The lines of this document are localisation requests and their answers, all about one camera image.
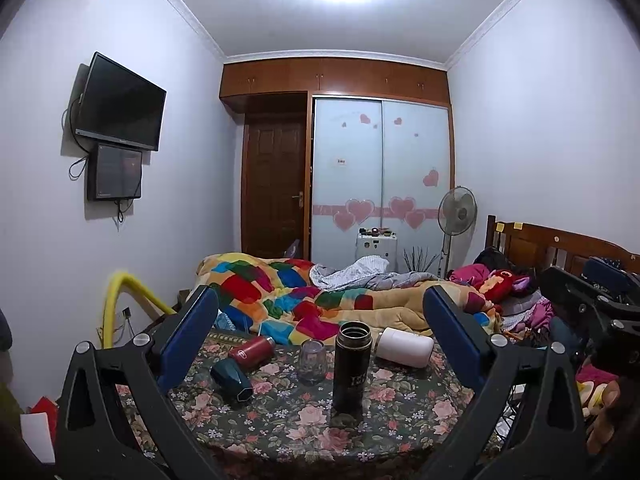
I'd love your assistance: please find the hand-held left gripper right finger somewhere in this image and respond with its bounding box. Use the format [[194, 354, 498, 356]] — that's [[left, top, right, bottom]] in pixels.
[[415, 282, 587, 480]]

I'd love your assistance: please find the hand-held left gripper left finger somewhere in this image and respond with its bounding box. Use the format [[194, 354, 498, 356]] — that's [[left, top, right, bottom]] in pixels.
[[55, 285, 221, 480]]

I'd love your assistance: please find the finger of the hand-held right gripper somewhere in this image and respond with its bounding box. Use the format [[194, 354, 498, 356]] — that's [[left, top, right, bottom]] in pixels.
[[547, 316, 593, 362], [540, 266, 623, 323]]

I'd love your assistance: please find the white cup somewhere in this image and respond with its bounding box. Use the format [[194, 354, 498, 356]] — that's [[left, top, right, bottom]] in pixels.
[[374, 327, 435, 369]]

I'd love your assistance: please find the red cup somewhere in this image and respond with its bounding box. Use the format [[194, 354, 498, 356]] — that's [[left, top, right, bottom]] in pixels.
[[228, 335, 276, 374]]

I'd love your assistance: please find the dark teal cup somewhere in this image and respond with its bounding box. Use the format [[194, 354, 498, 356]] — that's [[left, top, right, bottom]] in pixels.
[[209, 358, 254, 405]]

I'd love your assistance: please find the black thermos cup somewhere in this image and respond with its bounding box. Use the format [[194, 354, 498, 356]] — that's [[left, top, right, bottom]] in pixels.
[[332, 321, 374, 417]]

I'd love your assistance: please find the clear glass cup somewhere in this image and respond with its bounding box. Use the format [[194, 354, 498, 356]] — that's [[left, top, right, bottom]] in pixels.
[[298, 339, 329, 384]]

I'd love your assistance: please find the person's right hand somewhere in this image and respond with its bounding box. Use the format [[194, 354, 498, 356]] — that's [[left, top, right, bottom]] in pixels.
[[586, 376, 640, 458]]

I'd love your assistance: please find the purple pink clothes heap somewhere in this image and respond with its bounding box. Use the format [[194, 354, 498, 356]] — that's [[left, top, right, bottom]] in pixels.
[[499, 287, 553, 333]]

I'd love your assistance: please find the wooden bed headboard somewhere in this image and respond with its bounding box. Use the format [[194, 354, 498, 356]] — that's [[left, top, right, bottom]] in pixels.
[[485, 214, 640, 283]]

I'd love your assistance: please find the pink clothing pile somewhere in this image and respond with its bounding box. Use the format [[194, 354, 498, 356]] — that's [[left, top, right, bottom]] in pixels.
[[449, 263, 492, 287]]

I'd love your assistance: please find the red plush toy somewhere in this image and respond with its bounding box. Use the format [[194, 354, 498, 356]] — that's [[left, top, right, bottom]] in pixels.
[[472, 268, 532, 304]]

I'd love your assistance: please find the dried twig bundle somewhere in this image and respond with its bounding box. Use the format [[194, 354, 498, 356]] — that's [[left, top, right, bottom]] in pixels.
[[403, 246, 442, 277]]

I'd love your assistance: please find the yellow foam tube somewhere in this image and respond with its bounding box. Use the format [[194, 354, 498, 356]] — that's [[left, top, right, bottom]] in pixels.
[[101, 270, 177, 349]]

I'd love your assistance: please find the white small appliance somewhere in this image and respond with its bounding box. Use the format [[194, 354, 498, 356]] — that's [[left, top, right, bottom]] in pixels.
[[355, 232, 399, 274]]

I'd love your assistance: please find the grey white bed cloth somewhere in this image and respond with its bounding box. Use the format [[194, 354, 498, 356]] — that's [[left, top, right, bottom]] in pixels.
[[309, 255, 443, 292]]

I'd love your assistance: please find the colourful patchwork quilt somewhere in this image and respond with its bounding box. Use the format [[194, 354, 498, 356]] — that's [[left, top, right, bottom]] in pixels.
[[196, 252, 502, 347]]

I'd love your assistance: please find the standing electric fan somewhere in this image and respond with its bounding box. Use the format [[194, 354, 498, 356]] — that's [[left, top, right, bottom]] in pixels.
[[437, 186, 478, 281]]

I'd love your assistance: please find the floral tablecloth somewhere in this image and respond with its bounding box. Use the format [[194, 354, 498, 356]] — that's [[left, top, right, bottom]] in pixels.
[[117, 329, 507, 480]]

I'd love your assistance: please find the red paper bag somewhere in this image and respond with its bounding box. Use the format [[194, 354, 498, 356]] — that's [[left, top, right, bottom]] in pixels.
[[29, 396, 60, 417]]

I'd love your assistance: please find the brown wooden door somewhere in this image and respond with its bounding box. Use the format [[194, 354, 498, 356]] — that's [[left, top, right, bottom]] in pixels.
[[242, 110, 308, 262]]

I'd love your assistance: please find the white paper sheet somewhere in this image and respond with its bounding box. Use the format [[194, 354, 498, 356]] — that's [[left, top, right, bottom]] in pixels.
[[19, 409, 57, 464]]

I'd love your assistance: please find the wooden wardrobe with sliding doors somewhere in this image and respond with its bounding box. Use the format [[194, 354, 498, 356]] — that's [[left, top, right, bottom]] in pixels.
[[219, 57, 456, 277]]

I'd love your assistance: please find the small black wall monitor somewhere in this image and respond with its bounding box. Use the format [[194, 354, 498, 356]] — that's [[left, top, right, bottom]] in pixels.
[[87, 143, 144, 202]]

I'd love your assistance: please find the black television cable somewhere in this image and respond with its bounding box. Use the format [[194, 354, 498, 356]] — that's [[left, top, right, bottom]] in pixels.
[[61, 94, 91, 181]]

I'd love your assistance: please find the wall-mounted black television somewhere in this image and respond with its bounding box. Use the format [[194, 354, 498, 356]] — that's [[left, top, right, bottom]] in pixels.
[[73, 51, 168, 152]]

